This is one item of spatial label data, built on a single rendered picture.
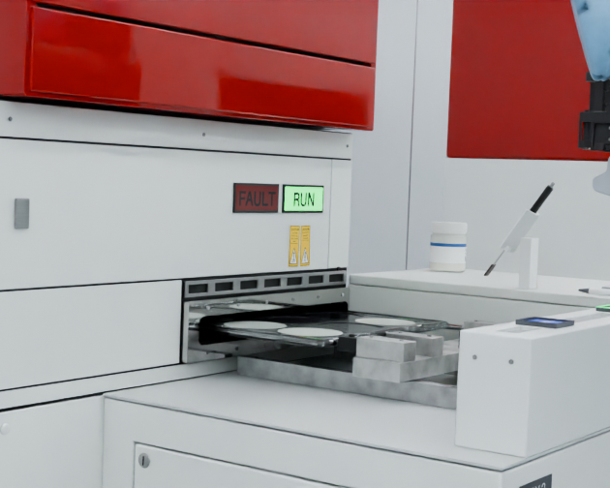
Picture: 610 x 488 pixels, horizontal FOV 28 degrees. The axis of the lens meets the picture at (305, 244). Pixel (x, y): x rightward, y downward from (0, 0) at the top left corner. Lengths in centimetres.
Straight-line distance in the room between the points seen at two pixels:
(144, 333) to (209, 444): 25
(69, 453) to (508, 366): 64
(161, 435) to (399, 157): 361
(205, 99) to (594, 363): 67
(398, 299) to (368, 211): 286
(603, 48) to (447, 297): 90
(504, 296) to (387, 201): 309
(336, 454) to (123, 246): 46
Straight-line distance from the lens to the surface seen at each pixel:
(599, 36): 128
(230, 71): 185
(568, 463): 157
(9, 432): 165
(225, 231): 192
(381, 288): 217
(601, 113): 178
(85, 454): 175
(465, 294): 209
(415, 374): 176
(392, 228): 517
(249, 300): 196
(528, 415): 144
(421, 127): 535
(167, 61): 174
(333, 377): 183
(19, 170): 162
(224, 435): 161
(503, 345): 144
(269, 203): 200
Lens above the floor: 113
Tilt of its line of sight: 3 degrees down
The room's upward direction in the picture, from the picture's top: 2 degrees clockwise
